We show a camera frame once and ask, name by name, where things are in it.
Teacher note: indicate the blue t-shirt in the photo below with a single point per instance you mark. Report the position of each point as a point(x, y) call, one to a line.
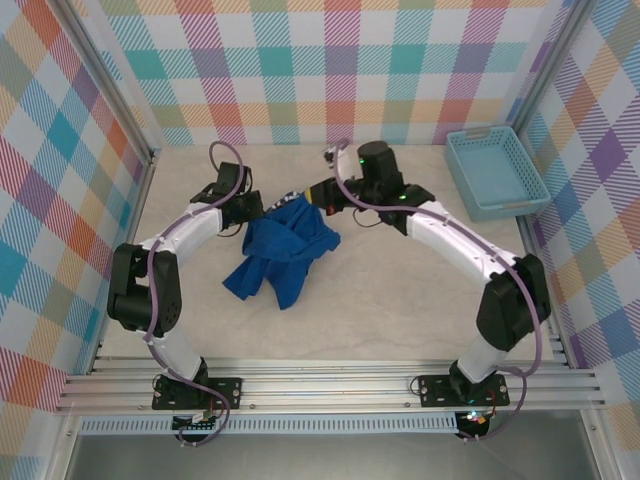
point(285, 250)

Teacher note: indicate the light blue plastic basket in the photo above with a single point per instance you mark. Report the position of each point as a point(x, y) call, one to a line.
point(495, 170)

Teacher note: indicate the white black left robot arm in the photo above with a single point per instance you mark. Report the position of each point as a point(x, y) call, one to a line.
point(145, 290)

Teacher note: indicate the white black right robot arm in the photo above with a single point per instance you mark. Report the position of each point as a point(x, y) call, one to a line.
point(515, 300)

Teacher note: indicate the small circuit board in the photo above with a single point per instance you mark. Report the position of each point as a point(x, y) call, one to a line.
point(195, 425)

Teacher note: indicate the circuit board with lit LED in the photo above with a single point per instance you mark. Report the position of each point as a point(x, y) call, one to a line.
point(475, 422)

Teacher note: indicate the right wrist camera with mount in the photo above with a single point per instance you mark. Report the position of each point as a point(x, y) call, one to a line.
point(344, 162)

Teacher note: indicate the aluminium side rail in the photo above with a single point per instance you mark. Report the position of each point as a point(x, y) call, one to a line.
point(131, 235)
point(529, 235)

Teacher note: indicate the aluminium frame post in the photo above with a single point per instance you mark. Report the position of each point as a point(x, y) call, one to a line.
point(112, 75)
point(539, 75)

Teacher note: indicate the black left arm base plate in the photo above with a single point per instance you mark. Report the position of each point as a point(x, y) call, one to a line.
point(227, 392)

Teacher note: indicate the long aluminium base rail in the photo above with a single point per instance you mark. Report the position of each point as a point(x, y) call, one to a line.
point(325, 385)

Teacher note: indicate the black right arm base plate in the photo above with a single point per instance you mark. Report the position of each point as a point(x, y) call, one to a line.
point(435, 392)

